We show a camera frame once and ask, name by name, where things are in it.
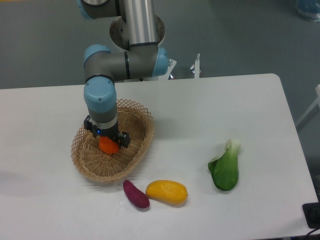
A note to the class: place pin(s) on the woven wicker basket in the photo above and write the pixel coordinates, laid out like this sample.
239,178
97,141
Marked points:
98,166

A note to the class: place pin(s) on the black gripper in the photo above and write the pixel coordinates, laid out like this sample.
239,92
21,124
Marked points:
122,139

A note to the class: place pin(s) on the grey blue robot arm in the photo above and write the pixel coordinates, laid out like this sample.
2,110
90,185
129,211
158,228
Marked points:
142,58

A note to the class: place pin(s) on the white frame at right edge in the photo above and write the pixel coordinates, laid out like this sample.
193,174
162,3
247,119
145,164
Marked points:
311,111

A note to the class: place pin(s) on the purple sweet potato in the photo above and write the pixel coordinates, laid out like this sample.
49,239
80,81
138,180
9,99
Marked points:
135,196

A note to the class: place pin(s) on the black device at table corner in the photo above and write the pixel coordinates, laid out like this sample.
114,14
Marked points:
312,214

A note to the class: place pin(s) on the blue bag in background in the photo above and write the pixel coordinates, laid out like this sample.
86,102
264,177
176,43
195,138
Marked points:
309,9

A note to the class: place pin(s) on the green bok choy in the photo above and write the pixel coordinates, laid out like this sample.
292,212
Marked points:
224,170

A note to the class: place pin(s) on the orange fruit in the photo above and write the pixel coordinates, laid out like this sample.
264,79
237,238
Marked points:
108,146

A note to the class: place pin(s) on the yellow mango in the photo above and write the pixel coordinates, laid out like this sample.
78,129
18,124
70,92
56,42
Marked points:
167,191

